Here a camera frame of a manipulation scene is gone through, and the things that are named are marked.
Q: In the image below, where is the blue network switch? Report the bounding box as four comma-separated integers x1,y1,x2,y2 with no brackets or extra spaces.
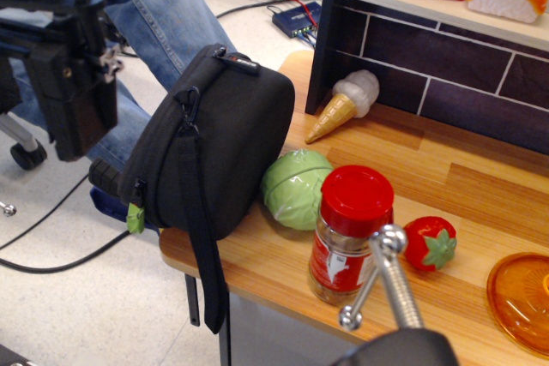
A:
272,2,322,39

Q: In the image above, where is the green toy cabbage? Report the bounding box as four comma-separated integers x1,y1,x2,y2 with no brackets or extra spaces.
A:
261,149,334,231

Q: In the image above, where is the orange glass lid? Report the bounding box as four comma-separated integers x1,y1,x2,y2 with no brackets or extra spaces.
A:
486,253,548,358

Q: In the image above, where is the toy ice cream cone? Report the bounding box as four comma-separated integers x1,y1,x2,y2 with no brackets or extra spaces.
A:
305,69,380,144

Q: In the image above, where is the black clamp base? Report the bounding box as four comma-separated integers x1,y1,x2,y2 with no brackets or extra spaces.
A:
333,328,459,365

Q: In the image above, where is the blue shoe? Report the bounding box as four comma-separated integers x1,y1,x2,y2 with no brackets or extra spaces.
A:
89,187,160,235

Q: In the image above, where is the black floor cable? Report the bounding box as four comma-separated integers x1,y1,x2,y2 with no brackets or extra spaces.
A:
0,172,130,274

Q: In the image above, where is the red lid spice jar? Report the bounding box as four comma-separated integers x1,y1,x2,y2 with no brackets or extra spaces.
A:
308,165,395,307

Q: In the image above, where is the metal clamp screw handle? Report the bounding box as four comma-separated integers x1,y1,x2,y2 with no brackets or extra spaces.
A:
338,224,425,332

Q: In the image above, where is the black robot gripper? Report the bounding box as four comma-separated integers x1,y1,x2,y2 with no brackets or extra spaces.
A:
1,0,122,195

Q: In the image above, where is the black zipper camera bag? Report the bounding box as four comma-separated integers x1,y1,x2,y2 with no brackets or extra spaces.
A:
118,44,295,333

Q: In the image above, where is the toy kitchen shelf backsplash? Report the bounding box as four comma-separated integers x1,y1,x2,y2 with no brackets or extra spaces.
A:
305,0,548,153

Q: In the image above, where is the person's leg in jeans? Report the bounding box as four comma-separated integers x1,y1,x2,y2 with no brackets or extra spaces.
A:
10,0,236,169

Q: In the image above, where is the red toy strawberry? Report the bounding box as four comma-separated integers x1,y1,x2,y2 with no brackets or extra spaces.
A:
404,216,457,272

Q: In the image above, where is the office chair caster wheel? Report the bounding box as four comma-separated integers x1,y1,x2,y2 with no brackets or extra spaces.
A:
10,141,47,171

